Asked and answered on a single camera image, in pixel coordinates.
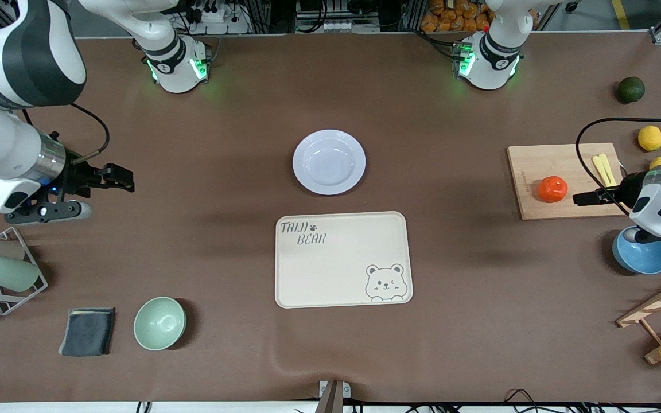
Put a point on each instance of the pale green bowl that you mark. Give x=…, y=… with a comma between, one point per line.
x=159, y=323

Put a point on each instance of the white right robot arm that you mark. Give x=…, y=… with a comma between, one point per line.
x=20, y=57

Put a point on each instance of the wooden peg rack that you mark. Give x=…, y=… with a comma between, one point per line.
x=652, y=307

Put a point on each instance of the orange fruit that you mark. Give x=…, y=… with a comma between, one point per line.
x=552, y=189

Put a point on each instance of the yellow plastic fork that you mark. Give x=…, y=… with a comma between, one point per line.
x=599, y=167

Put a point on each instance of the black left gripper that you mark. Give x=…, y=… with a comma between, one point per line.
x=629, y=190

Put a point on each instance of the white power strip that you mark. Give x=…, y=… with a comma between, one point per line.
x=210, y=16

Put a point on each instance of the pale green cup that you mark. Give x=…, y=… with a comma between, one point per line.
x=9, y=273

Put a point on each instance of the pile of oranges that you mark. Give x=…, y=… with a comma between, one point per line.
x=454, y=14

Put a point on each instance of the dark grey folded cloth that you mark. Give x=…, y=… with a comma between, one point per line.
x=87, y=331

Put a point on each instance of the blue bowl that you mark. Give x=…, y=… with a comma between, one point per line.
x=643, y=258

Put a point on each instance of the cream tray with bear print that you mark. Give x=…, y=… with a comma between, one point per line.
x=330, y=269

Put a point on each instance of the wooden cutting board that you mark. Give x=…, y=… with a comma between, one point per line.
x=548, y=166

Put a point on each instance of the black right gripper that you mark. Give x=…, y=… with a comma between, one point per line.
x=80, y=177

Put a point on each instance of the grey metal table bracket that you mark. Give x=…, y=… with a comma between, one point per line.
x=333, y=393

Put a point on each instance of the white round plate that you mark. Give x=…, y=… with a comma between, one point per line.
x=329, y=162

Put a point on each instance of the dark green lime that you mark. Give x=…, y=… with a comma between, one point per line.
x=631, y=90

